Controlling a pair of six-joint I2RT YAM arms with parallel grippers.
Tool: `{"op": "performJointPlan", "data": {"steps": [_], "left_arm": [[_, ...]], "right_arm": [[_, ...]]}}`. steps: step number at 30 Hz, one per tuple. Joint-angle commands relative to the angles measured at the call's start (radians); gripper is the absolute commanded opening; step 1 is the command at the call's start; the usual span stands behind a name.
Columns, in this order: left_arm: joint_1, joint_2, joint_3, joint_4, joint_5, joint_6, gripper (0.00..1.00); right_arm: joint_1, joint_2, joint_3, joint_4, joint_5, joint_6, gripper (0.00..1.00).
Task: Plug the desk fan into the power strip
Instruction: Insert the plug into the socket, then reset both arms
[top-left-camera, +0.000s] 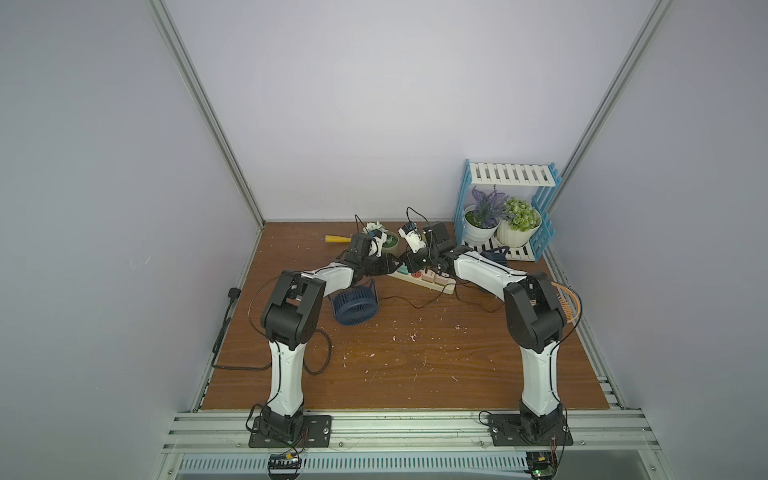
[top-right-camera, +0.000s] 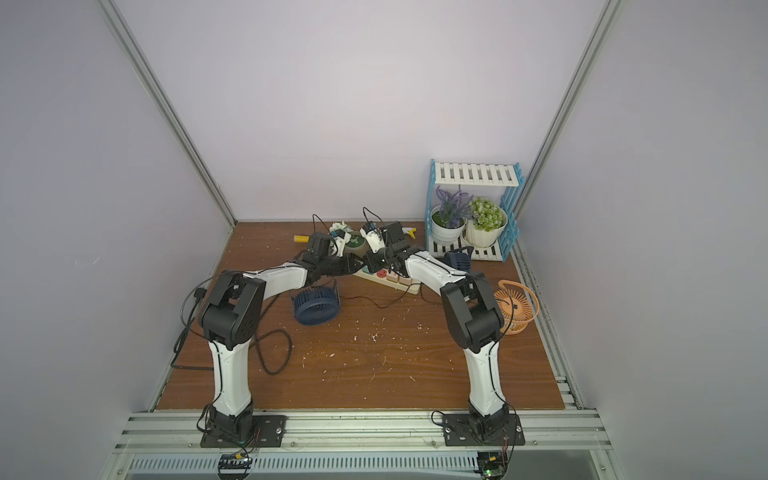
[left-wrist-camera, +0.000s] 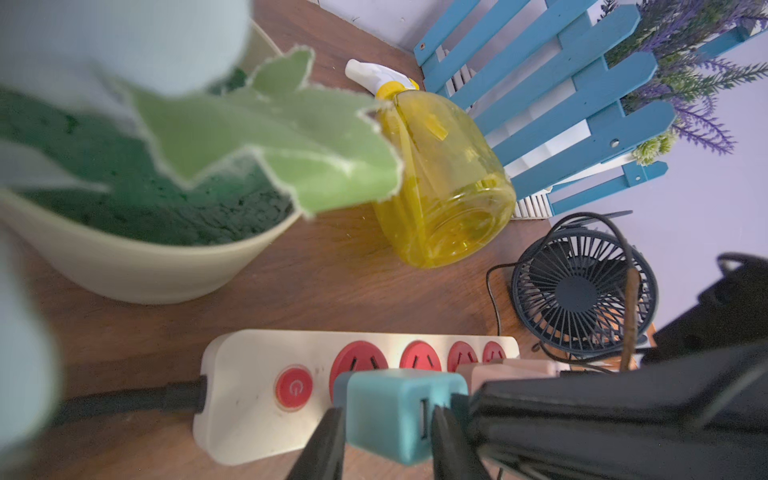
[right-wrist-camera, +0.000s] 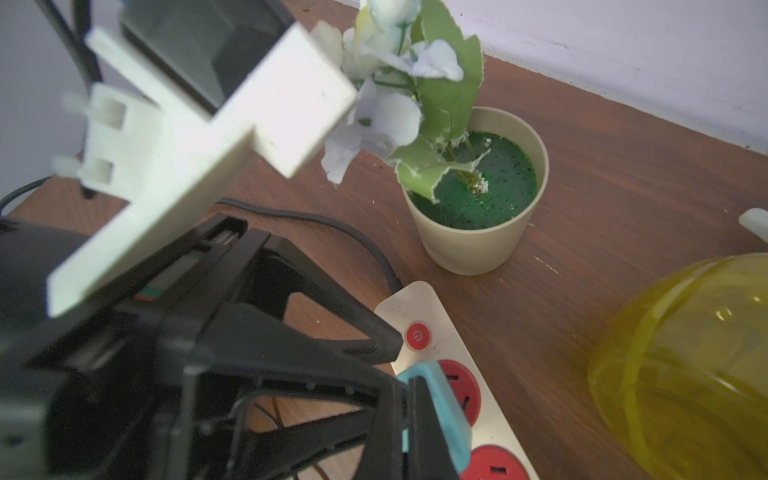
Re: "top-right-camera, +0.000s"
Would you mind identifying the beige red power strip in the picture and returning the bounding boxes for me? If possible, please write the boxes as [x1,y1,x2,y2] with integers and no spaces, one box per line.
[354,267,421,295]

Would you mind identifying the black fan cable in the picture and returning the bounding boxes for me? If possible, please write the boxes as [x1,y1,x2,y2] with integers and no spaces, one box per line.
[251,281,445,377]

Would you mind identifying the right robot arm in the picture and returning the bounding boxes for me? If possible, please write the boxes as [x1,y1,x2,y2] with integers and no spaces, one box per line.
[360,222,510,422]

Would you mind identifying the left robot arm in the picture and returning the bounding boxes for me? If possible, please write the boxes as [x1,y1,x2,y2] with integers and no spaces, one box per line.
[200,233,364,420]

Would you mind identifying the dark blue desk fan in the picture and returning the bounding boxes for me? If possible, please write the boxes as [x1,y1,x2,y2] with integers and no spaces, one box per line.
[291,283,341,326]

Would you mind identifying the orange desk fan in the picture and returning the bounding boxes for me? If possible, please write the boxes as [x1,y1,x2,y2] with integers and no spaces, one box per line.
[494,279,540,335]

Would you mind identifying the beige pot white flowers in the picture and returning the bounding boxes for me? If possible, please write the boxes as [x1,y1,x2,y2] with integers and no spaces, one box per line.
[329,222,367,256]

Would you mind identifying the white pot lavender plant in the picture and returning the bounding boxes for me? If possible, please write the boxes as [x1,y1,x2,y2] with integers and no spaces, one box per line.
[430,186,472,244]

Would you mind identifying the white pot green plant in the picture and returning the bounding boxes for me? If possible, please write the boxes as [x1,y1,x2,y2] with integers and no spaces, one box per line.
[465,197,508,248]

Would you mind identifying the blue white plant shelf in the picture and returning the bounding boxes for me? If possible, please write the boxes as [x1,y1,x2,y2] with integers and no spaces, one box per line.
[425,160,525,262]

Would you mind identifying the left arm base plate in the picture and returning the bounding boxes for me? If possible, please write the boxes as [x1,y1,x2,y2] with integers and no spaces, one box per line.
[200,414,288,449]

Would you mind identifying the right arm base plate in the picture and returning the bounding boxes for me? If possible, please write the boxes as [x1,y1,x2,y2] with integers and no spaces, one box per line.
[438,413,526,447]

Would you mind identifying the aluminium rail frame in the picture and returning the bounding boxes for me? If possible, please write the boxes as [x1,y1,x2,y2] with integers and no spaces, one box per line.
[101,410,626,479]

